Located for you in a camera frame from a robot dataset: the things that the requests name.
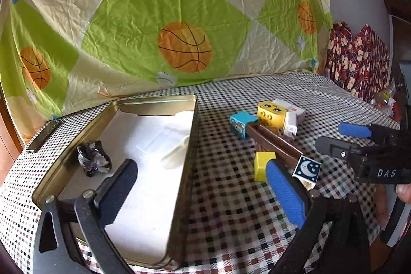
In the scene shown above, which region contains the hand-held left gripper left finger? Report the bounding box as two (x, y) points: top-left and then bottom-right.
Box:
(32, 158), (138, 274)

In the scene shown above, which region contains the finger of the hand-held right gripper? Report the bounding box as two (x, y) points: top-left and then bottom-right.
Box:
(315, 137), (360, 163)
(338, 122), (373, 140)

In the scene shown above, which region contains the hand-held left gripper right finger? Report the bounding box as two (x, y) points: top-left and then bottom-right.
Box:
(266, 160), (376, 274)

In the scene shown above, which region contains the white moon print block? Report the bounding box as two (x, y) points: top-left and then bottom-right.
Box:
(292, 155), (322, 191)

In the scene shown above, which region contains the plain yellow toy block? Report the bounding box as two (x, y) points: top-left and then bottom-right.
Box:
(254, 151), (277, 183)

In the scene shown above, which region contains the white charger plug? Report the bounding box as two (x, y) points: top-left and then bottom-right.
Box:
(282, 112), (299, 137)

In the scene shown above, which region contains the long brown box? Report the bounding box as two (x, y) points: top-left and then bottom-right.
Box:
(246, 122), (304, 170)

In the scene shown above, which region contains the yellow face toy block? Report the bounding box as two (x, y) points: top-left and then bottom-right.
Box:
(257, 101), (287, 128)

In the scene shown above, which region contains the gold metal tin box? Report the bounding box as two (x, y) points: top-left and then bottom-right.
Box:
(32, 93), (199, 271)

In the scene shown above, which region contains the blue toy block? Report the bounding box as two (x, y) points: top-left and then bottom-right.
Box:
(229, 111), (257, 140)

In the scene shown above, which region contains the person's right hand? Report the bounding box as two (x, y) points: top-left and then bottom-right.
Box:
(396, 182), (411, 205)

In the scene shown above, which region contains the white paper liner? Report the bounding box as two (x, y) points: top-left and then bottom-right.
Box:
(61, 110), (195, 258)

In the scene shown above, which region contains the black and white figurine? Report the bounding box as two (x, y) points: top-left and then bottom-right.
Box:
(77, 141), (111, 177)

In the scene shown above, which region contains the plastic bag with yellow toy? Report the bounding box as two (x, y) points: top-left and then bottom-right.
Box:
(369, 84), (397, 117)

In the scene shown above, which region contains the small white carton box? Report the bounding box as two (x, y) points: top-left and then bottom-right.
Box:
(272, 98), (305, 125)

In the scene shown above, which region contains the checkered tablecloth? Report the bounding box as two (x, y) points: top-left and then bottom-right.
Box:
(0, 72), (402, 274)

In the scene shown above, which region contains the red plaid bear-print cloth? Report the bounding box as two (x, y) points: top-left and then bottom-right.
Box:
(324, 22), (390, 101)

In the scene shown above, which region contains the basketball print bedsheet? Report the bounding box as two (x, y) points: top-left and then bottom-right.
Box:
(0, 0), (334, 133)

